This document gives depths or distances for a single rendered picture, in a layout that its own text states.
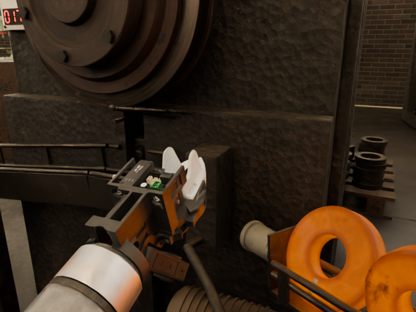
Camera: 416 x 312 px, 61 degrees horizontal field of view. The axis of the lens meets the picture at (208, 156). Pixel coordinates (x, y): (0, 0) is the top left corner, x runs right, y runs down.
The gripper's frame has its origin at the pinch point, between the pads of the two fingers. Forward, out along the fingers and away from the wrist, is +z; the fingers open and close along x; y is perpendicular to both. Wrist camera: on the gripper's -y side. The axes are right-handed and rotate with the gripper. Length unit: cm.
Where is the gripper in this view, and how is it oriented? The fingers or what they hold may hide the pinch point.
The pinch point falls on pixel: (195, 167)
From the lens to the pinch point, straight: 51.3
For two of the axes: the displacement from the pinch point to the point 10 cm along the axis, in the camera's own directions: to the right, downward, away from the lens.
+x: -9.2, -1.2, 3.8
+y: -1.2, -8.2, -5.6
